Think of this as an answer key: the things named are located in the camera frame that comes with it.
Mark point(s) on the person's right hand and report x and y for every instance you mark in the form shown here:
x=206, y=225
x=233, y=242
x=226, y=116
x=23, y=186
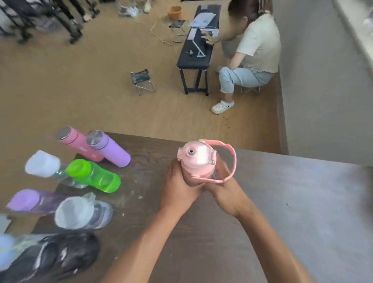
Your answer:
x=227, y=195

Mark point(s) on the person's left hand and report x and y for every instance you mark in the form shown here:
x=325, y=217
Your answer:
x=174, y=195

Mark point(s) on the person's right fingers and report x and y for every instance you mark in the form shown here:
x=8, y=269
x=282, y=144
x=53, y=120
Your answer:
x=223, y=171

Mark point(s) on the person's left fingers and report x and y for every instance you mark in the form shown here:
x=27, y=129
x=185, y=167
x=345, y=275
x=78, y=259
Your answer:
x=171, y=172

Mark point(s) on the person's right forearm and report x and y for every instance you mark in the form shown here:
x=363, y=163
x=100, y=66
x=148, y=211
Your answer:
x=271, y=247

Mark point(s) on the person's left forearm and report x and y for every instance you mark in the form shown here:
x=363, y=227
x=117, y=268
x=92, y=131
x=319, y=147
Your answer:
x=145, y=247

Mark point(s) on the purple thermos bottle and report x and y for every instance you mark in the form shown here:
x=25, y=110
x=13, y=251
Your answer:
x=113, y=151

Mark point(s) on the green plastic bottle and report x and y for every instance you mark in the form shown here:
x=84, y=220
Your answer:
x=99, y=177

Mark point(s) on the small folding stool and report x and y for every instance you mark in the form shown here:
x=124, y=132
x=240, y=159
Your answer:
x=141, y=78
x=177, y=24

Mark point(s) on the pink thermos bottle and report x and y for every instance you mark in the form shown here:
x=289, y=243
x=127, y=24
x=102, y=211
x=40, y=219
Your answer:
x=76, y=142

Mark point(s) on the black padded bench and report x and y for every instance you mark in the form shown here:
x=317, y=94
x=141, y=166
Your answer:
x=193, y=62

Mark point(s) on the clear bottle with white cap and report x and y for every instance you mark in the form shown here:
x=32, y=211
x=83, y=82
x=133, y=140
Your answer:
x=40, y=164

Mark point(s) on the black water bottle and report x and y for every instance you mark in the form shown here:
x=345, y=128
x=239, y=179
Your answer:
x=67, y=253

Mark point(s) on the clear bottle with purple cap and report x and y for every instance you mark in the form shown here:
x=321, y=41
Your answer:
x=26, y=201

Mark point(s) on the white papers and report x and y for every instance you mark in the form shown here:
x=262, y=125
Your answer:
x=202, y=19

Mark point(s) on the orange bucket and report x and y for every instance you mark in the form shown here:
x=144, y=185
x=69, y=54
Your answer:
x=174, y=12

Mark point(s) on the clear plastic bags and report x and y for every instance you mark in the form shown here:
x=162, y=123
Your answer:
x=131, y=10

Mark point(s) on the black metal stands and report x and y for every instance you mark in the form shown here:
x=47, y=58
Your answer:
x=62, y=17

